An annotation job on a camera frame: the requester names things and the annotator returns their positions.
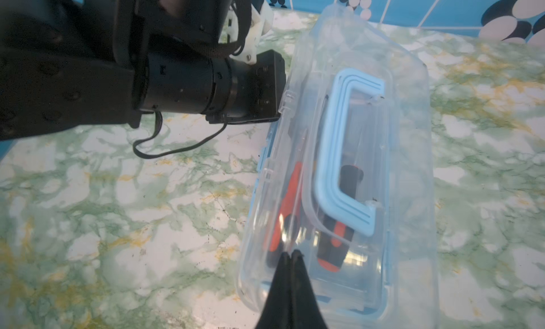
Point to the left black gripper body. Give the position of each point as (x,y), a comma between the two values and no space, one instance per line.
(222,90)

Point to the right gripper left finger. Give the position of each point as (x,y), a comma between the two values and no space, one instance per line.
(277,310)

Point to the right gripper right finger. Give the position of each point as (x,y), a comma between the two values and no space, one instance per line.
(305,311)

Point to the small orange screwdriver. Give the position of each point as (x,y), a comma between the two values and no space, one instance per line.
(287,224)

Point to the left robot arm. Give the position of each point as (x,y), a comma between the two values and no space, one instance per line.
(66,63)

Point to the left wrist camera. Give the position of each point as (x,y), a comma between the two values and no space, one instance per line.
(261,23)

